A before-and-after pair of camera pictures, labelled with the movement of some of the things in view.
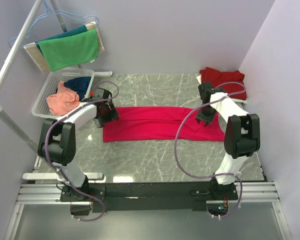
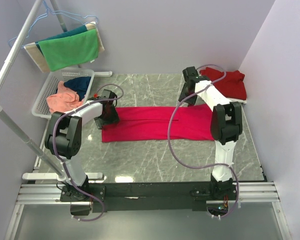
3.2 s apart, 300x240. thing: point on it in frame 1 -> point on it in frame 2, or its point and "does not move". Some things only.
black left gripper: x=113 y=115 does not move
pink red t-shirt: x=160 y=124 does not move
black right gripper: x=207 y=119 -> x=182 y=95
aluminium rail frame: x=248 y=192 does not move
